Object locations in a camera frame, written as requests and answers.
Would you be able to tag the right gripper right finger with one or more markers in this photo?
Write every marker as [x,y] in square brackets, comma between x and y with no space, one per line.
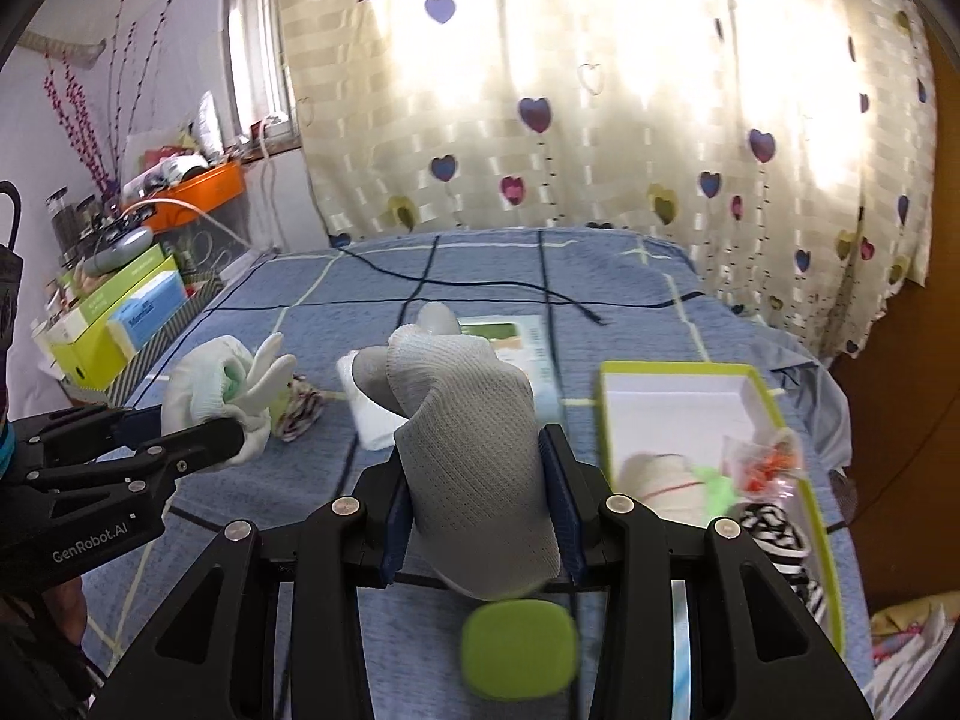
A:
[755,651]

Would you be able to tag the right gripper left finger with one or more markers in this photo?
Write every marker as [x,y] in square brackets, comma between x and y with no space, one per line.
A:
[208,651]

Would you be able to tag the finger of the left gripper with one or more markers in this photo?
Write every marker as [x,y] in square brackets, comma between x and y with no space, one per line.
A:
[152,468]
[82,433]

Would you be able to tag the white glove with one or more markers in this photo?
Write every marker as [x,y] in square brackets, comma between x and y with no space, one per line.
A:
[223,379]

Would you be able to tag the black white striped cloth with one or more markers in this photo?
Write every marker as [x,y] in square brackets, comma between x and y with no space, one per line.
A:
[788,549]

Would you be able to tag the orange candy plastic bag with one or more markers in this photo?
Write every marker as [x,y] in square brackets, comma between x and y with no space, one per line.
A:
[765,470]

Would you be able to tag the cream bandage towel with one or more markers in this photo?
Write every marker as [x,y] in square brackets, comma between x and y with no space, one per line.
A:
[666,485]

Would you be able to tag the white towel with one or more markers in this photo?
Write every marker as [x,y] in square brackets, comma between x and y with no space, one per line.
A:
[375,425]

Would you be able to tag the small green cloth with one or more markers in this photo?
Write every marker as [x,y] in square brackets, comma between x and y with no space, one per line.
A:
[720,493]

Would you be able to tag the left hand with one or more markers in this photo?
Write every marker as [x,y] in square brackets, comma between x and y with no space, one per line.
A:
[67,604]

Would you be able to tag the green cardboard box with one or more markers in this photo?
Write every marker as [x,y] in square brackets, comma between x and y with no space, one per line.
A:
[80,343]

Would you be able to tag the striped tray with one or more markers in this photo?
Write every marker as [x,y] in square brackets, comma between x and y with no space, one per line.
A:
[135,371]

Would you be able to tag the blue tissue pack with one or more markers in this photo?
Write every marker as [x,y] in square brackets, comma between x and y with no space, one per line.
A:
[144,312]

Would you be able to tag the blue bed sheet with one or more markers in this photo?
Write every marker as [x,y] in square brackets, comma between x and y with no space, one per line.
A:
[499,505]

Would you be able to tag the grey remote device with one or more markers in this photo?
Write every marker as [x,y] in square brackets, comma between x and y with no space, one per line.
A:
[120,253]

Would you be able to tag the green cream jar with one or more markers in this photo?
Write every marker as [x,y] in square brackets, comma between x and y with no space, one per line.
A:
[519,650]

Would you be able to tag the orange tray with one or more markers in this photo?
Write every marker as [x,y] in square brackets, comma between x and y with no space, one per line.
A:
[177,187]

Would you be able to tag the green white box lid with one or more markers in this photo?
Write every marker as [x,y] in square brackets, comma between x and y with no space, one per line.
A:
[688,409]

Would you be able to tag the wooden wardrobe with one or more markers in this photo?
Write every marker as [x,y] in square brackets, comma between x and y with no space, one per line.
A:
[903,393]

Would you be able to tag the wet wipes pack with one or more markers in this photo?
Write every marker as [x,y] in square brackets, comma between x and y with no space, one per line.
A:
[523,342]

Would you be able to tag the heart pattern curtain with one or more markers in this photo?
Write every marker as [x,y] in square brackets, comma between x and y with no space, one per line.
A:
[787,145]

